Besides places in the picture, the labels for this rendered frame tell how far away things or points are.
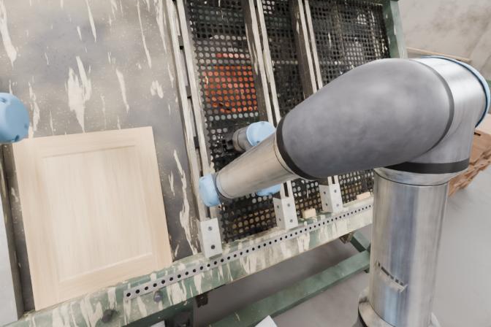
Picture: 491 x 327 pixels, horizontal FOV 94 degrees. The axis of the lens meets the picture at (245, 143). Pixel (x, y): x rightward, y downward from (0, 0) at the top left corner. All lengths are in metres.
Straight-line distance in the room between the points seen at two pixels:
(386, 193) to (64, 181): 0.84
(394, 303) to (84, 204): 0.81
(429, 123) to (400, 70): 0.05
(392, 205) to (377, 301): 0.18
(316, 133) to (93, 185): 0.75
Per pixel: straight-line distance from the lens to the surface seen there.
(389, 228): 0.40
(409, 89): 0.25
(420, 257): 0.42
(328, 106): 0.24
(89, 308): 0.94
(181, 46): 0.93
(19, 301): 0.98
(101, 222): 0.89
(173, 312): 1.00
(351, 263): 2.01
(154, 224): 0.89
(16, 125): 0.47
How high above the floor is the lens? 1.69
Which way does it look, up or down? 31 degrees down
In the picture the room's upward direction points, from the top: 7 degrees clockwise
